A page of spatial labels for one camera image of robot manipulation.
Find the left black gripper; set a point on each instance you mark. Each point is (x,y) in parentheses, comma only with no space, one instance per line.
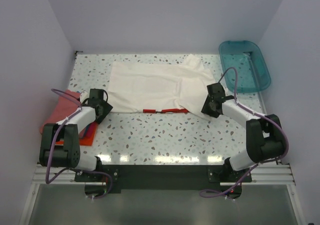
(107,108)

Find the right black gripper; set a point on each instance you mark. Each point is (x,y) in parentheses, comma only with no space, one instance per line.
(206,110)

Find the white t shirt red print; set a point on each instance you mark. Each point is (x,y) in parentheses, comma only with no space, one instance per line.
(134,87)

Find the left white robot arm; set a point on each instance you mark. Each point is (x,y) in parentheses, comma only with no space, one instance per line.
(55,156)

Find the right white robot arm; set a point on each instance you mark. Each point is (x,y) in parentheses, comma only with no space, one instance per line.
(264,138)

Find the folded orange t shirt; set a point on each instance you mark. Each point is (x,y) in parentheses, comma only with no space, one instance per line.
(87,137)

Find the folded pink t shirt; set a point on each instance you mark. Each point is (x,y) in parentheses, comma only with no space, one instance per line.
(67,104)

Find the teal plastic basket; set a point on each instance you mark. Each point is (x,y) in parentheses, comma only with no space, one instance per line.
(246,57)

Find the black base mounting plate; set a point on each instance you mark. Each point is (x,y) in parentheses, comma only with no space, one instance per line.
(166,182)

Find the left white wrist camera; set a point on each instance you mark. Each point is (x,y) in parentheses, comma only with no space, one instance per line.
(83,96)

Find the aluminium frame rail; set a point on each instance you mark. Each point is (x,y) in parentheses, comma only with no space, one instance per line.
(261,175)

